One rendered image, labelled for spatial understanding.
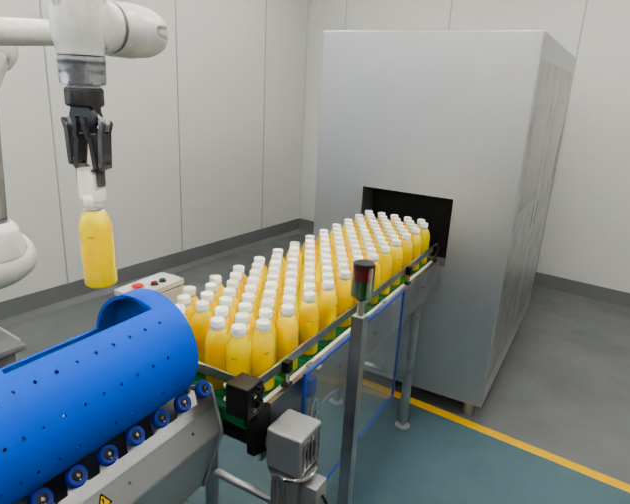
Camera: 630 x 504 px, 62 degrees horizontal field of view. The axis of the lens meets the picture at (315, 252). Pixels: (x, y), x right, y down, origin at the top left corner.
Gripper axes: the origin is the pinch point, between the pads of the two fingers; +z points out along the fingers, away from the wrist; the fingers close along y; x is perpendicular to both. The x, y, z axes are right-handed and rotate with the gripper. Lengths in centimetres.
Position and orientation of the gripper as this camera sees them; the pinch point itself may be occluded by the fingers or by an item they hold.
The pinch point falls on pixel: (91, 185)
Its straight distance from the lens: 122.9
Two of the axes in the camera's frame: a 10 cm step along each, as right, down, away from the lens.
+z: -0.5, 9.5, 3.1
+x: 5.0, -2.4, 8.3
